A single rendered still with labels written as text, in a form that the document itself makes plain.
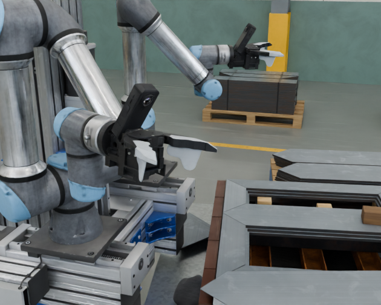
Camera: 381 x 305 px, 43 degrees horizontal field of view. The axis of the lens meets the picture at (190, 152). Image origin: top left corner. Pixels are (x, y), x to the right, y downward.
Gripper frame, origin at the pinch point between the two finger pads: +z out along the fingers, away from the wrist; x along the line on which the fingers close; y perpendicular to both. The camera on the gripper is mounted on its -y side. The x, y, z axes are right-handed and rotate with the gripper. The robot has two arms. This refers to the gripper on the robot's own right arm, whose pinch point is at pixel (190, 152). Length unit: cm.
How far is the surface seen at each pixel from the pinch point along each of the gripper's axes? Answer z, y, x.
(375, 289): 10, 50, -79
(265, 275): -18, 53, -63
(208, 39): -506, 0, -612
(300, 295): -5, 53, -61
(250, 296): -16, 54, -51
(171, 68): -569, 59, -589
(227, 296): -20, 55, -47
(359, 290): 7, 51, -75
